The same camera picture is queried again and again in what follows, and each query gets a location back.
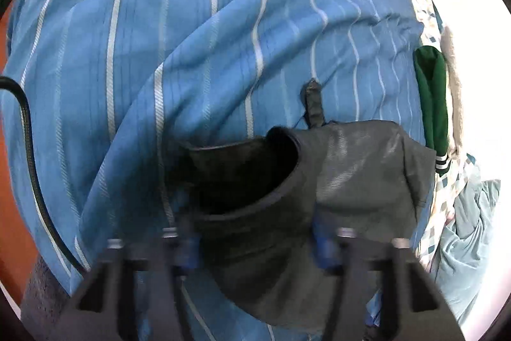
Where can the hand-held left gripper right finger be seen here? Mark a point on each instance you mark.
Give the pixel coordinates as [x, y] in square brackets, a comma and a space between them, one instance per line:
[325, 245]

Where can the plaid blanket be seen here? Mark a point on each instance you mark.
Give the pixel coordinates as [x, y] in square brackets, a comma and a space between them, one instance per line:
[447, 201]

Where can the green folded garment white stripes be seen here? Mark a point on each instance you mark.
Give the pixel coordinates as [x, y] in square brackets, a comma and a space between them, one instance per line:
[433, 97]

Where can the white fleece folded garment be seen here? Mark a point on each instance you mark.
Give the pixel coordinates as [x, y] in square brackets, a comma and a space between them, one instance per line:
[453, 85]

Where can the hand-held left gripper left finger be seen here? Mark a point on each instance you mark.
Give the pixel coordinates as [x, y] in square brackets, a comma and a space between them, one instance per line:
[185, 249]

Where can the blue white-striped shirt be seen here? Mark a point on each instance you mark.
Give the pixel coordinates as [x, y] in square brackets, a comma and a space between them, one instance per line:
[159, 25]

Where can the light blue duvet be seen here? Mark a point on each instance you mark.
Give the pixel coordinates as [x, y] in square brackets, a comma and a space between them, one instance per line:
[467, 237]

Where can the black leather jacket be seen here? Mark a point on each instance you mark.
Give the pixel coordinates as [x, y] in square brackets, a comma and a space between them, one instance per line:
[359, 181]

